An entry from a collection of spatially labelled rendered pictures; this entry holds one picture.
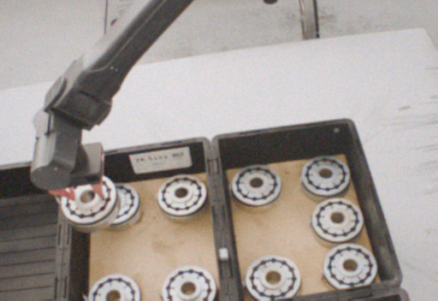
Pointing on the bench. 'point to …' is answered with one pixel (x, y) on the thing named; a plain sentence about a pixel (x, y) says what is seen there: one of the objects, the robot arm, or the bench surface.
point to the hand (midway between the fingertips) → (86, 193)
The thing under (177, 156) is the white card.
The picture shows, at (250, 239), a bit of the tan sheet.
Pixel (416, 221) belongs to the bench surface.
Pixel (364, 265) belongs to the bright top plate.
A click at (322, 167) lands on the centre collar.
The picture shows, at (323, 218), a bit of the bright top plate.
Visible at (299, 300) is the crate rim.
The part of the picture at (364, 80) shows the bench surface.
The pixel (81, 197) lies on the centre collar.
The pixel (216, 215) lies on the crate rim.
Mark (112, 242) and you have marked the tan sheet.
